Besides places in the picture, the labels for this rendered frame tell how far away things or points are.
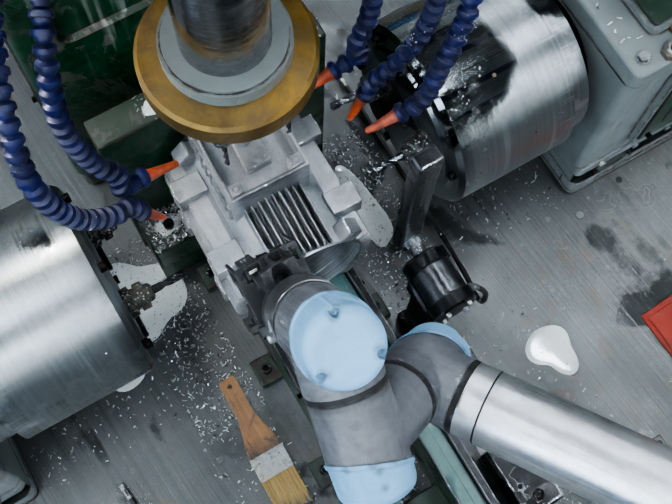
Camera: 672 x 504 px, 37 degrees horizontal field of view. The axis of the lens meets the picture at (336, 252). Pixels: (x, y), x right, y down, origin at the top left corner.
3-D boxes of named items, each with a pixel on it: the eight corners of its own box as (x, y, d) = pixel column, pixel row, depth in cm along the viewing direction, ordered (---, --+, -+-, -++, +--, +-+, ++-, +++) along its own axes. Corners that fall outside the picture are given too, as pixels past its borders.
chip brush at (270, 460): (210, 388, 139) (209, 387, 138) (241, 371, 140) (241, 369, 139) (281, 520, 134) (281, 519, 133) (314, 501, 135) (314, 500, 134)
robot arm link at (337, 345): (318, 418, 80) (287, 320, 78) (287, 382, 90) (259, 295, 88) (407, 382, 82) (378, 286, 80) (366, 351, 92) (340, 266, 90)
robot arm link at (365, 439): (449, 451, 92) (417, 343, 90) (400, 518, 83) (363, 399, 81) (376, 454, 97) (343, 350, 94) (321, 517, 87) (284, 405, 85)
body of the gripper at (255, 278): (284, 231, 105) (313, 245, 94) (319, 300, 107) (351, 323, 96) (220, 265, 104) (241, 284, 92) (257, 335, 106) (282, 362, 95)
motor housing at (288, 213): (173, 205, 135) (152, 146, 117) (297, 144, 138) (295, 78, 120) (241, 331, 129) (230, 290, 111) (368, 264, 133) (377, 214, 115)
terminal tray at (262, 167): (188, 144, 121) (180, 118, 114) (265, 106, 123) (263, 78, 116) (233, 226, 118) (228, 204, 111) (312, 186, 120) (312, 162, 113)
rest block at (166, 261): (148, 245, 145) (134, 217, 134) (191, 223, 147) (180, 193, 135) (167, 279, 144) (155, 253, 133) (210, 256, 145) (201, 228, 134)
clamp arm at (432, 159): (389, 234, 126) (407, 151, 102) (409, 223, 127) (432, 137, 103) (403, 256, 125) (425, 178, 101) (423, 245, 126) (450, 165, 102)
